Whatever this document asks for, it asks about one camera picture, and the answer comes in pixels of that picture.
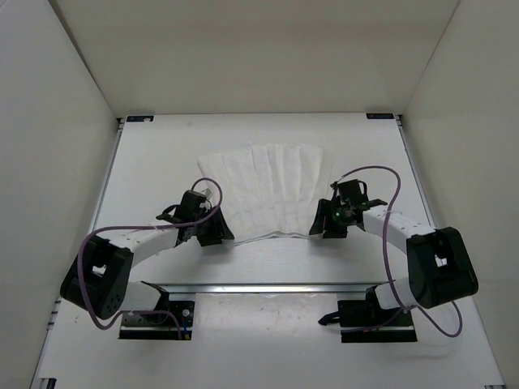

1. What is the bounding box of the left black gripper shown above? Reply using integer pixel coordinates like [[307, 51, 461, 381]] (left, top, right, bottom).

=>
[[193, 204, 234, 246]]

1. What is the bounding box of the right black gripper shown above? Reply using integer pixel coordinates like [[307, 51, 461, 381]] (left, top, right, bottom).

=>
[[310, 199, 350, 238]]

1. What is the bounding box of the white pleated skirt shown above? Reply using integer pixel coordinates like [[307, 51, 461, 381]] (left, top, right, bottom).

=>
[[197, 143, 334, 246]]

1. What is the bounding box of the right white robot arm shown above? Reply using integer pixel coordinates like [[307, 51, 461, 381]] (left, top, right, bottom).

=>
[[309, 179, 479, 325]]

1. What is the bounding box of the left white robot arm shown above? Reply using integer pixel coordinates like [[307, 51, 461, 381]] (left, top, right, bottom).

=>
[[60, 190, 234, 323]]

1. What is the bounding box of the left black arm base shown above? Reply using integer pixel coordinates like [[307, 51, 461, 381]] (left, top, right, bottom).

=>
[[118, 284, 195, 341]]

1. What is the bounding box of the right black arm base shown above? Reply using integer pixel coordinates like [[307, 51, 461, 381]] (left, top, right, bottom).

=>
[[318, 286, 418, 344]]

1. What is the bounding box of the left blue corner label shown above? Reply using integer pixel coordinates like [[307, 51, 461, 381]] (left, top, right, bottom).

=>
[[126, 115, 154, 122]]

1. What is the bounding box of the blue corner label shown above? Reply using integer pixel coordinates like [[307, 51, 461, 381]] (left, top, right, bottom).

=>
[[126, 115, 154, 122], [366, 113, 394, 120]]

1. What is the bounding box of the right blue corner label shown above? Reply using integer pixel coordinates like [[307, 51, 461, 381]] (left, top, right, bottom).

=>
[[366, 113, 394, 120]]

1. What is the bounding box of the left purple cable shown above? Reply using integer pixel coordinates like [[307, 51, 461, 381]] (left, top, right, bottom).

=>
[[81, 177, 225, 340]]

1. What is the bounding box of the purple cable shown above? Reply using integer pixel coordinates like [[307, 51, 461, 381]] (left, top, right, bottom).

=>
[[81, 177, 225, 340], [334, 164, 465, 337]]

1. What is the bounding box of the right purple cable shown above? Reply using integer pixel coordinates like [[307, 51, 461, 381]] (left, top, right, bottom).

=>
[[334, 164, 465, 337]]

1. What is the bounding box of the left aluminium side rail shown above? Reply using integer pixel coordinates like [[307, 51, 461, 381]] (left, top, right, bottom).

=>
[[88, 117, 126, 233]]

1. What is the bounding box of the aluminium side rail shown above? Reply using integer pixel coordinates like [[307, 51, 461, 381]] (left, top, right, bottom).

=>
[[396, 114, 435, 225], [88, 117, 126, 233]]

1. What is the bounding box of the right aluminium side rail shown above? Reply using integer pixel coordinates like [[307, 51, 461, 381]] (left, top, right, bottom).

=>
[[396, 114, 435, 225]]

